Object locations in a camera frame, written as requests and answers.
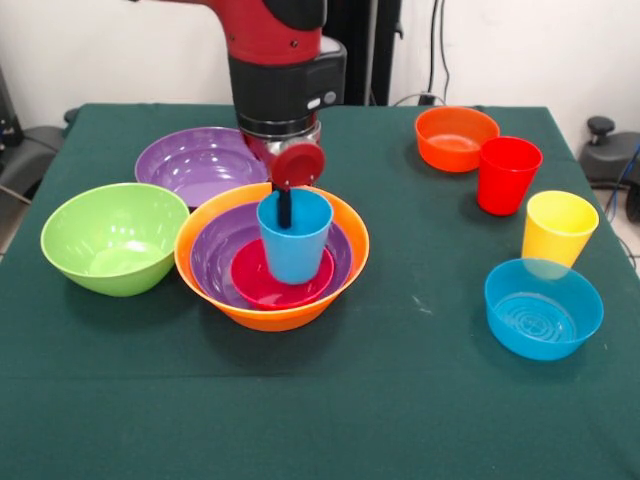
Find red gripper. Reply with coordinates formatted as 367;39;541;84
241;127;327;232

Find blue plastic cup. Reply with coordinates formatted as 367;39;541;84
256;188;335;286

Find pink plastic bowl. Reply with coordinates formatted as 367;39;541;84
230;238;336;308

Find purple plastic bowl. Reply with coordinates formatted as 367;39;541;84
134;126;270;209
190;200;354;311

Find green plastic bowl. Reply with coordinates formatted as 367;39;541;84
40;182;191;298

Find large orange plastic bowl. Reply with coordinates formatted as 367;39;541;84
174;181;371;333

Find small red-orange plastic bowl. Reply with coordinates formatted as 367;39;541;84
414;105;501;174

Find dark green tablecloth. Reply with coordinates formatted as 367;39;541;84
0;102;640;480

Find red plastic cup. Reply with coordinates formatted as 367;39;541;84
477;135;544;217

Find black padded chair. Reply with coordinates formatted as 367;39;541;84
0;123;66;201

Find yellow plastic cup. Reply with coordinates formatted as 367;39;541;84
521;190;600;269

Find blue plastic bowl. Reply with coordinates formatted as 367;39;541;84
483;257;605;362

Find black hanging cable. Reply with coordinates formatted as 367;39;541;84
394;0;451;107

